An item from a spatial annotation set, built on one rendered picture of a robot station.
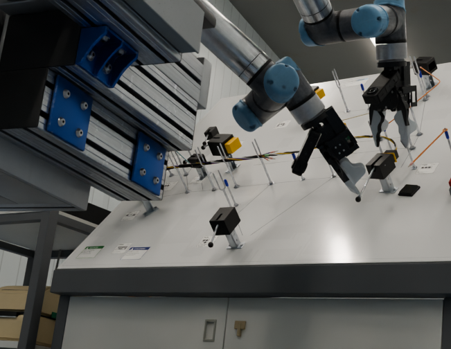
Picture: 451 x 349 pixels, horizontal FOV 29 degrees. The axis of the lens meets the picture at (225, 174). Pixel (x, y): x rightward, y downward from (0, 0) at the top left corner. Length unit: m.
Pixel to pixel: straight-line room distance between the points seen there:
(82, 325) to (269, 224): 0.61
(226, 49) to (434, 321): 0.71
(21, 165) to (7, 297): 1.42
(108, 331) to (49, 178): 1.05
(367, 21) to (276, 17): 8.16
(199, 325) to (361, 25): 0.82
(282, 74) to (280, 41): 8.90
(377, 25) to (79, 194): 0.88
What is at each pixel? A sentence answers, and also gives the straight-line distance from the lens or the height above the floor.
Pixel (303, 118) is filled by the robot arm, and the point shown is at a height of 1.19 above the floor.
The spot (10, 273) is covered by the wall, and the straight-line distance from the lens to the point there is 6.52.
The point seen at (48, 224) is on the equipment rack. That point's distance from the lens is 2.58.
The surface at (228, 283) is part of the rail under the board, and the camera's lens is 2.11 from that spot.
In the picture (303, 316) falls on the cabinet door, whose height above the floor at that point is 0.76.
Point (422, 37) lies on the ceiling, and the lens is 10.42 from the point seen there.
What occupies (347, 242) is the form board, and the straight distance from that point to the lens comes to 2.03.
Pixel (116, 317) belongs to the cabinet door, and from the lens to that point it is 2.37.
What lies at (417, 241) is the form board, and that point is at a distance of 1.95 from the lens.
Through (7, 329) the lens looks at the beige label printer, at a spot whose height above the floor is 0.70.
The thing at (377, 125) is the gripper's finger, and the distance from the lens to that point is 2.18.
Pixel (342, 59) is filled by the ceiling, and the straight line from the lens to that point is 11.07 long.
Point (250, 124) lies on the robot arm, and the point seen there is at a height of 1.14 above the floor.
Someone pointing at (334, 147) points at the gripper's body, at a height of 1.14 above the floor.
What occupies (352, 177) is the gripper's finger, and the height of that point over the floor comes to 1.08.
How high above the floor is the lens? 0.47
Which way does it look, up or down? 17 degrees up
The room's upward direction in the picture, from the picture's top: 7 degrees clockwise
